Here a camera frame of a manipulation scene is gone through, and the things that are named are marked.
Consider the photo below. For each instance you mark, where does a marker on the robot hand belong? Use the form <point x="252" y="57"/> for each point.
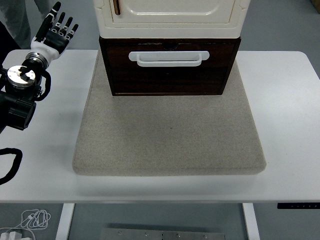
<point x="47" y="47"/>

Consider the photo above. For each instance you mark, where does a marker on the dark wooden drawer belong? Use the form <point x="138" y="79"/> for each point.
<point x="170" y="80"/>

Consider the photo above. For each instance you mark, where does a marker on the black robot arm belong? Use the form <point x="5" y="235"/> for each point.
<point x="20" y="100"/>

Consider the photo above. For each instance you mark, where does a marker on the dark wooden drawer casing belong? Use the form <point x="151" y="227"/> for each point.
<point x="103" y="45"/>

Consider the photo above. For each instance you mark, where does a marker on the cream plastic cabinet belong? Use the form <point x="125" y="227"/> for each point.
<point x="172" y="30"/>

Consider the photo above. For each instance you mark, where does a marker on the person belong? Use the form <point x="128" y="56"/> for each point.
<point x="17" y="22"/>

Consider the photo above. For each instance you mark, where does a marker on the beige fabric mat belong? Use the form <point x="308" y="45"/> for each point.
<point x="170" y="132"/>

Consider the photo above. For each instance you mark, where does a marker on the white table leg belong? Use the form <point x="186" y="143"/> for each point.
<point x="64" y="222"/>
<point x="251" y="222"/>

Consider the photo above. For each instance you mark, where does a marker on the white charger adapter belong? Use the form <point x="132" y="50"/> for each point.
<point x="11" y="236"/>

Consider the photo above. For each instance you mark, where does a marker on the beige cardboard box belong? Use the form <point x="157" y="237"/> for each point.
<point x="317" y="5"/>

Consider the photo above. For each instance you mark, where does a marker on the black table control panel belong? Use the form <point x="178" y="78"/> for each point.
<point x="297" y="206"/>

